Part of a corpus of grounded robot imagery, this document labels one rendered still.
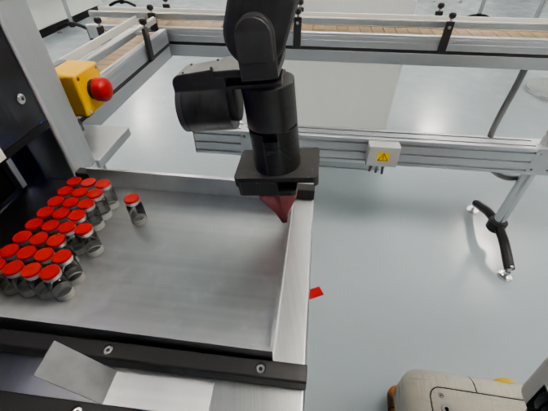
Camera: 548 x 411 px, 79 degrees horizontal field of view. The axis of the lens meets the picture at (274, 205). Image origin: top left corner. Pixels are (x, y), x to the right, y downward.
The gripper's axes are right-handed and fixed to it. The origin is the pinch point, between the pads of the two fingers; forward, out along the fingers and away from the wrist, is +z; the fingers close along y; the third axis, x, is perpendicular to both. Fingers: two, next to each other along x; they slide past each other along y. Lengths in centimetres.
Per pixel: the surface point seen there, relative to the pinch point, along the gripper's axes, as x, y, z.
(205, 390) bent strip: 23.3, 5.5, 1.2
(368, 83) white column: -144, -26, 40
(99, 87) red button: -16.2, 31.6, -14.2
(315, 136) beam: -84, -1, 36
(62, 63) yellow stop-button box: -19.8, 39.0, -17.5
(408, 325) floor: -38, -37, 95
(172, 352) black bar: 20.9, 9.1, -1.0
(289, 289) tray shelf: 10.9, -1.4, 2.3
